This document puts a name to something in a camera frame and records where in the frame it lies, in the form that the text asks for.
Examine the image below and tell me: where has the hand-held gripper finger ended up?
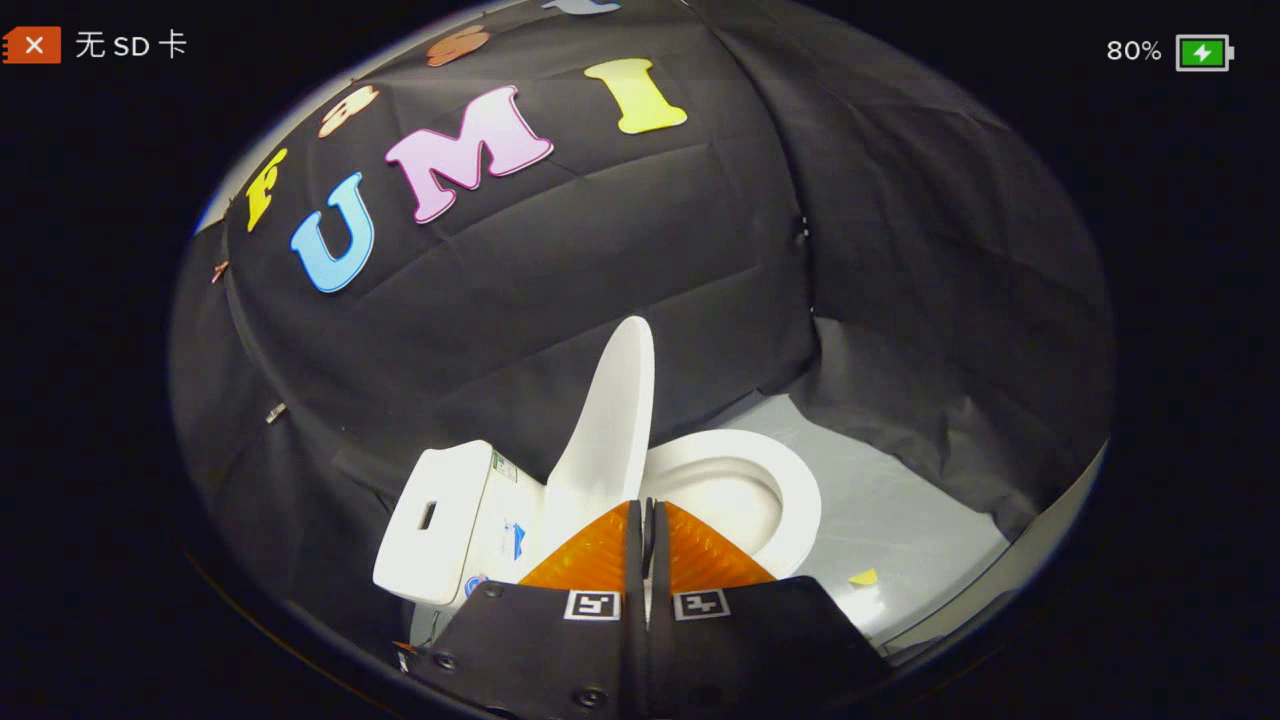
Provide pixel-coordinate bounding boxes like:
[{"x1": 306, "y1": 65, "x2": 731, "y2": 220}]
[
  {"x1": 646, "y1": 497, "x2": 894, "y2": 720},
  {"x1": 398, "y1": 499, "x2": 647, "y2": 720}
]

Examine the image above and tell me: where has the white toilet lid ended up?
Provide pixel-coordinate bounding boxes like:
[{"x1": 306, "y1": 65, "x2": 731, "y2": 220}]
[{"x1": 545, "y1": 316, "x2": 657, "y2": 563}]

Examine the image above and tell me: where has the white toilet body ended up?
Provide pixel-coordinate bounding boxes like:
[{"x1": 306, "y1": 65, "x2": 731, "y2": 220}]
[{"x1": 373, "y1": 429, "x2": 824, "y2": 643}]

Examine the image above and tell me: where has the black backdrop cloth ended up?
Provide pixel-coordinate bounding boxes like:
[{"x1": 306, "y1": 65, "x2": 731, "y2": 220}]
[{"x1": 168, "y1": 0, "x2": 1116, "y2": 641}]

